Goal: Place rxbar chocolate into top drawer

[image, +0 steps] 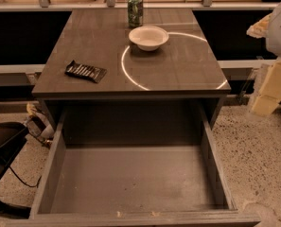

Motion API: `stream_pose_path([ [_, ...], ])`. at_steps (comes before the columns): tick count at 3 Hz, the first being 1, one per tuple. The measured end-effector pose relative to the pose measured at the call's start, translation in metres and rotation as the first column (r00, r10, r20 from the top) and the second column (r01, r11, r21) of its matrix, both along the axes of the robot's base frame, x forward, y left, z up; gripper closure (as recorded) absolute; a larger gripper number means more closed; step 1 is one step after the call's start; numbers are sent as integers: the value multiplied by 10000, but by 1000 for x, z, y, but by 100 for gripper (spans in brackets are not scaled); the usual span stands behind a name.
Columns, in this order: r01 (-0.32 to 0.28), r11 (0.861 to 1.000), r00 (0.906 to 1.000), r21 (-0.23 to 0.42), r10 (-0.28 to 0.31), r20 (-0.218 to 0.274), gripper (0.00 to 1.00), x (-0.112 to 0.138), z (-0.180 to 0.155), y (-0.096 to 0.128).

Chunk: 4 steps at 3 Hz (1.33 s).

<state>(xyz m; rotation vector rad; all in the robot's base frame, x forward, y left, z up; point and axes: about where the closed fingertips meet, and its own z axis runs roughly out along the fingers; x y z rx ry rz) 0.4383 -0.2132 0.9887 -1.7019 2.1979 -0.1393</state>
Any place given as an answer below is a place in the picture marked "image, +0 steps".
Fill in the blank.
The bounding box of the green soda can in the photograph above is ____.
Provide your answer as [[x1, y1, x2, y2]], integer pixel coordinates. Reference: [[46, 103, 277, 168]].
[[128, 0, 143, 27]]

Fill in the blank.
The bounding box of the black rxbar chocolate wrapper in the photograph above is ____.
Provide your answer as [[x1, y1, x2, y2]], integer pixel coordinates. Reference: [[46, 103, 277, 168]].
[[65, 61, 107, 83]]

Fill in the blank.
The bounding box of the clutter beside cabinet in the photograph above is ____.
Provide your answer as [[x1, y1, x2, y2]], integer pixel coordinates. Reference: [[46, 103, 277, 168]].
[[25, 102, 54, 148]]

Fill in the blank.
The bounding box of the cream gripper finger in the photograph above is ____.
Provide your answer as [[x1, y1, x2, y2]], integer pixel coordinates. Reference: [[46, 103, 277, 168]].
[[250, 58, 281, 116], [246, 14, 271, 39]]

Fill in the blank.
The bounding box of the white bowl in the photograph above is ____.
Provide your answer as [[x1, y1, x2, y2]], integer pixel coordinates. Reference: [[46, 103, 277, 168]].
[[129, 26, 169, 51]]

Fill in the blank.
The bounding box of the grey cabinet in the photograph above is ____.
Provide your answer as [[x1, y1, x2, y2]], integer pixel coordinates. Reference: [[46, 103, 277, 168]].
[[33, 9, 230, 124]]

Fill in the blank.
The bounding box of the open grey top drawer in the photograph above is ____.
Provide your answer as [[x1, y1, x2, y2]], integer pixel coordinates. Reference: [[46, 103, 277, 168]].
[[7, 99, 260, 227]]

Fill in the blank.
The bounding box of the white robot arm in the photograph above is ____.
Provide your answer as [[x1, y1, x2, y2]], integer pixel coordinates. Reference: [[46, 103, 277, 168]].
[[247, 2, 281, 116]]

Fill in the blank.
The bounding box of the black chair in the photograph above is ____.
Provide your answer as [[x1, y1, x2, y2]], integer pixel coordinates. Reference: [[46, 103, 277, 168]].
[[0, 122, 30, 218]]

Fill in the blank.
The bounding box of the black cable on floor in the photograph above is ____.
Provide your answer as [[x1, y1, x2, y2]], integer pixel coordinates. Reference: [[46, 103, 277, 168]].
[[8, 166, 42, 189]]

